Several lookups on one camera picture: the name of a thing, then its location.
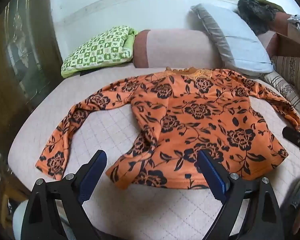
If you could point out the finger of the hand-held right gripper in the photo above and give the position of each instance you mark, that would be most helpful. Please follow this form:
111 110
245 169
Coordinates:
296 137

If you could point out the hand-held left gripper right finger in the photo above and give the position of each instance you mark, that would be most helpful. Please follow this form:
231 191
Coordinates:
212 177

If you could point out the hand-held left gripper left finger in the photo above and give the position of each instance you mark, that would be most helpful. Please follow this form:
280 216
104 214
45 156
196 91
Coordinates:
95 175

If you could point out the orange floral long-sleeved top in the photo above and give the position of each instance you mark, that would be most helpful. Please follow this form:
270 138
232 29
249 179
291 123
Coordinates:
190 110

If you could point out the grey metal bar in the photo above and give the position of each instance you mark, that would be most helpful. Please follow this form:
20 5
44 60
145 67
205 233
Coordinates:
298 192

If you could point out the striped beige blanket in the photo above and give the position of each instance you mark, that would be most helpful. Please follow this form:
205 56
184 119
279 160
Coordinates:
290 75

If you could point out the white rounded object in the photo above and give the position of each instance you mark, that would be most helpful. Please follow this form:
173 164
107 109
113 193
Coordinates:
18 220

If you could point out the pink bolster with brown bands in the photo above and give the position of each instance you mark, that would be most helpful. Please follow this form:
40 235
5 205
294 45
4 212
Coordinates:
265 42
175 47

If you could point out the grey and white pillow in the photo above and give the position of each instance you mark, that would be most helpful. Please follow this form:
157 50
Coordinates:
237 42

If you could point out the green patterned pillow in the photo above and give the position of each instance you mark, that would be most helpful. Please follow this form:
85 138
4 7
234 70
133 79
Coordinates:
97 50

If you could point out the dark fur-trimmed jacket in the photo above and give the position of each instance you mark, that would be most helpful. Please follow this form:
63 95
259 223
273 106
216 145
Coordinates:
255 15

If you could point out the etched glass door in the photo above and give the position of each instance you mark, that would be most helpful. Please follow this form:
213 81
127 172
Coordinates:
20 55

